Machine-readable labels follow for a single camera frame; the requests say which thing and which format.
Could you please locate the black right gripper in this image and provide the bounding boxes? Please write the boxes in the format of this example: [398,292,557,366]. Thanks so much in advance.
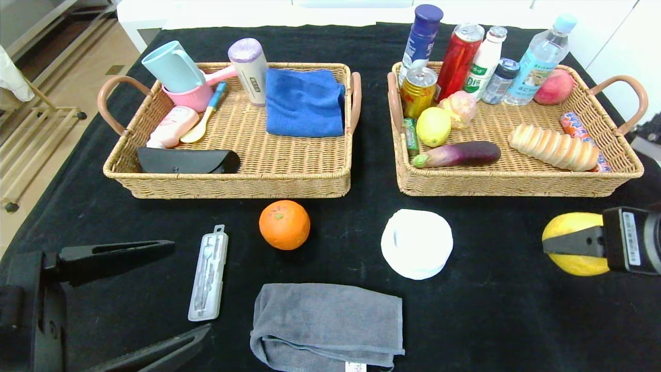
[542,206,661,276]

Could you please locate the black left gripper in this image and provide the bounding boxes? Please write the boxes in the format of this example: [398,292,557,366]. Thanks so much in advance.
[0,239,214,372]

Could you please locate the yellow pear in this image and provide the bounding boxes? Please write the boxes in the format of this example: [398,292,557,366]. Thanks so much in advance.
[542,212,611,276]

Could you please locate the clear plastic compass case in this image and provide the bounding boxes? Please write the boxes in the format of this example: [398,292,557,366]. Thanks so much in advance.
[188,225,229,322]

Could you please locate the long ridged bread loaf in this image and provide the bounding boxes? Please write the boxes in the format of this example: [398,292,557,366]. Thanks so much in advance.
[508,124,600,172]

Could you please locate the grey towel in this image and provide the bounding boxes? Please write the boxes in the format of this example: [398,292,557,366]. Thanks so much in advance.
[250,283,405,372]

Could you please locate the rectangular wicker basket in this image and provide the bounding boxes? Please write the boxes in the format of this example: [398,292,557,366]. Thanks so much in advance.
[387,61,649,198]
[98,62,362,199]

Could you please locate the orange candy roll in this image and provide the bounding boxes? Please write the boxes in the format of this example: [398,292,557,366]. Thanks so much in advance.
[559,112,611,173]

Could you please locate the purple eggplant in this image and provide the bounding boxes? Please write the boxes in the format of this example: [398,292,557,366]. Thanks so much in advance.
[411,141,501,169]

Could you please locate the black table cloth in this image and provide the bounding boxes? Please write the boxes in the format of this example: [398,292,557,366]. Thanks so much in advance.
[0,23,661,372]

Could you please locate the black glasses case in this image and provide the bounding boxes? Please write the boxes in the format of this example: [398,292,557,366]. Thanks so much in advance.
[137,148,241,175]

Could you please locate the pink peach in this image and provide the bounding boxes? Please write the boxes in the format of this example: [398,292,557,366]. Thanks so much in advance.
[533,69,575,106]

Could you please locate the white paper roll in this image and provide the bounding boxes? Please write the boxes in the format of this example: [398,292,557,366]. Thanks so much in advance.
[381,209,454,281]

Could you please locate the beige metal rolling rack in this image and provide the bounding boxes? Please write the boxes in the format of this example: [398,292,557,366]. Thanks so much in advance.
[0,77,88,214]

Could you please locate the orange fruit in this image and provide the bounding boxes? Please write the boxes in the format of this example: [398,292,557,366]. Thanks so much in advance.
[259,200,311,251]

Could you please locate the pale pink garlic bulb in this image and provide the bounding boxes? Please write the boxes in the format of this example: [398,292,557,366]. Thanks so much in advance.
[438,91,478,130]

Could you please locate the small grey capped jar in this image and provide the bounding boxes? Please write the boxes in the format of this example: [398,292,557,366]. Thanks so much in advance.
[481,58,520,105]

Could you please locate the yellow lemon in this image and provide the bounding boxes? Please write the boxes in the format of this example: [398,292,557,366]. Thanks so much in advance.
[416,107,452,148]

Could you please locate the clear water bottle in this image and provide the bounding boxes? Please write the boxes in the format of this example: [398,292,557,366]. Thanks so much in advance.
[503,12,577,107]

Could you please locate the pink lotion bottle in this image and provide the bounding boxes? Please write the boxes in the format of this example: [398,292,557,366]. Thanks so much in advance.
[147,106,200,149]

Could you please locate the green candy pack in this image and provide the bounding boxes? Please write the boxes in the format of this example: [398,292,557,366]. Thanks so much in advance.
[403,118,420,157]

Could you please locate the white bottle green label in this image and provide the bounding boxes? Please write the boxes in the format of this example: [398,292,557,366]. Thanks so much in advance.
[463,26,508,101]

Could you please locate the gold drink can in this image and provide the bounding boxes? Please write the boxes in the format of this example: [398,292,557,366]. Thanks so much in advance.
[400,67,438,120]

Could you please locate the pink plastic cup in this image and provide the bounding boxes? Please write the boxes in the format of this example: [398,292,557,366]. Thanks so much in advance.
[162,66,238,113]

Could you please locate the tall red drink can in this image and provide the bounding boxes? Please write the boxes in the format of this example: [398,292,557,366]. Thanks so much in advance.
[435,23,485,103]

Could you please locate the light blue plastic mug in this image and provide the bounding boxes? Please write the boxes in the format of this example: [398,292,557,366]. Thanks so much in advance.
[141,41,206,94]

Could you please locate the dark blue bottle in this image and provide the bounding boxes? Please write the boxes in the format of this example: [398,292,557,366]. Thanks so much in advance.
[398,4,444,87]

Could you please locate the white bottle lavender cap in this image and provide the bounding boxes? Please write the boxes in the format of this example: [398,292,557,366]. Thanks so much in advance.
[228,38,269,107]

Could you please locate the blue folded towel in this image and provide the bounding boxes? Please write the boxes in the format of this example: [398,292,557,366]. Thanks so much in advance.
[265,69,345,138]

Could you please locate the white hanging cloth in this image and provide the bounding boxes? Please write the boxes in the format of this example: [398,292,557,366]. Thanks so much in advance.
[0,44,37,102]

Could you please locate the yellow spoon blue handle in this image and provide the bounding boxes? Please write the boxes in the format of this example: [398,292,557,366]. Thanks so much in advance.
[180,83,228,144]

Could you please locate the grey metal frame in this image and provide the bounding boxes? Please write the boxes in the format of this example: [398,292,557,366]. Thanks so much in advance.
[0,0,119,65]

